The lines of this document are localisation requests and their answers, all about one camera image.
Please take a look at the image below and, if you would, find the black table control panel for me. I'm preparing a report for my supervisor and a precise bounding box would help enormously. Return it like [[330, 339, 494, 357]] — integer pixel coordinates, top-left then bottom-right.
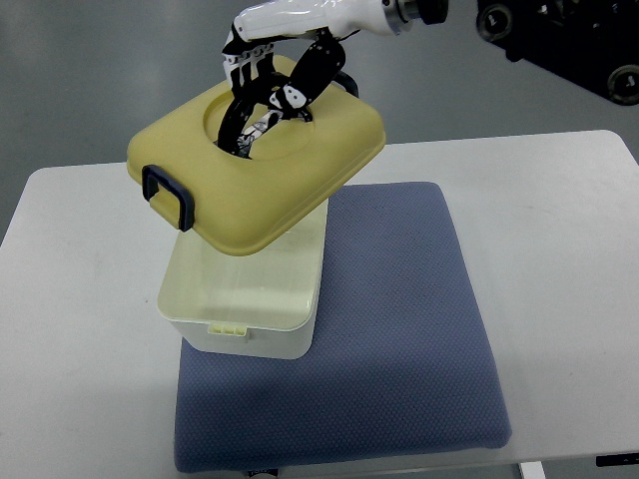
[[595, 452, 639, 467]]

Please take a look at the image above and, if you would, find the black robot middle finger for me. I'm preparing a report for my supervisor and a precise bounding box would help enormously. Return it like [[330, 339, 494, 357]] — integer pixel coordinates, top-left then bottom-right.
[[234, 50, 258, 120]]

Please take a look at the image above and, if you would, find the yellow storage box lid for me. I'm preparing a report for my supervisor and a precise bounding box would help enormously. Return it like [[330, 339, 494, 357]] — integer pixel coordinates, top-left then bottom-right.
[[127, 83, 385, 255]]

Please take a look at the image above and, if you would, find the blue grey foam mat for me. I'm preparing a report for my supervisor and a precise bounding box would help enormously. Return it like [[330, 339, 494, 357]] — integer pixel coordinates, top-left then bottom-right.
[[174, 182, 511, 473]]

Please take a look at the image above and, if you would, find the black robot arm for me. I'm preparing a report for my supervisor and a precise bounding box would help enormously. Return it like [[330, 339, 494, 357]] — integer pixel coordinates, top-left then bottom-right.
[[217, 1, 638, 158]]

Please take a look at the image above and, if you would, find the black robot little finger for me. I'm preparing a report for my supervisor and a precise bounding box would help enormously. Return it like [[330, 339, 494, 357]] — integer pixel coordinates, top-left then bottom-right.
[[218, 27, 245, 145]]

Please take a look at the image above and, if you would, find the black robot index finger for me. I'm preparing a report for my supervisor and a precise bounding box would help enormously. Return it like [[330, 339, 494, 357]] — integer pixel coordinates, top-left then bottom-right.
[[252, 43, 280, 108]]

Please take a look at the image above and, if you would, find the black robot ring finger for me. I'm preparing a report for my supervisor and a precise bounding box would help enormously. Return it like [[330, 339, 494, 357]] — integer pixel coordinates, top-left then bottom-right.
[[224, 52, 254, 135]]

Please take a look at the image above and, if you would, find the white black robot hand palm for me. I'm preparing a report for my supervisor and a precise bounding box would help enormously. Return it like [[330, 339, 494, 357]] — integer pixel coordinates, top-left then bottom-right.
[[234, 0, 399, 41]]

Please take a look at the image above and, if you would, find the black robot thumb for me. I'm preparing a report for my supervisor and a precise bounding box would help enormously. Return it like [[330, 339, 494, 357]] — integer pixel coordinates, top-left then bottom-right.
[[269, 29, 345, 119]]

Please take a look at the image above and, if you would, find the white storage box base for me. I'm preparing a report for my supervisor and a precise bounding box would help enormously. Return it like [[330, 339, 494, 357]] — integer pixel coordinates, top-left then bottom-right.
[[157, 203, 328, 359]]

